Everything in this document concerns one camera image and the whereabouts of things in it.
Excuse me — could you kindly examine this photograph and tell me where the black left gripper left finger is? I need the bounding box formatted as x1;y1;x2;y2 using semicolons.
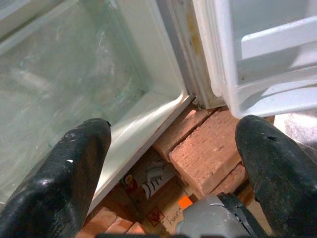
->
0;118;112;238

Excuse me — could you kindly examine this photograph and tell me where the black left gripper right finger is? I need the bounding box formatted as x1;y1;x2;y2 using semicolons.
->
234;114;317;238

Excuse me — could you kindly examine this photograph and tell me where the glass fridge shelf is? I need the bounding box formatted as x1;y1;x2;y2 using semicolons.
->
0;0;151;206

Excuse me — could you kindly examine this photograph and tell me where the grey fridge cabinet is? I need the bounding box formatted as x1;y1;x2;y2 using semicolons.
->
0;0;225;216

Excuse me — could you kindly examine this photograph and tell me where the red clay brick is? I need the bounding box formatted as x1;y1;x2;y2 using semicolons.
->
153;109;216;162
212;162;250;198
80;206;117;235
106;217;147;236
169;109;245;196

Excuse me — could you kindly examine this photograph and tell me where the orange square sticker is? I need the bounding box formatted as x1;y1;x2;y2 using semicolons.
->
177;195;194;209

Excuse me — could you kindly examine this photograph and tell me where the flattened brown cardboard sheet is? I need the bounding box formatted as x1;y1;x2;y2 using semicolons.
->
118;148;268;238

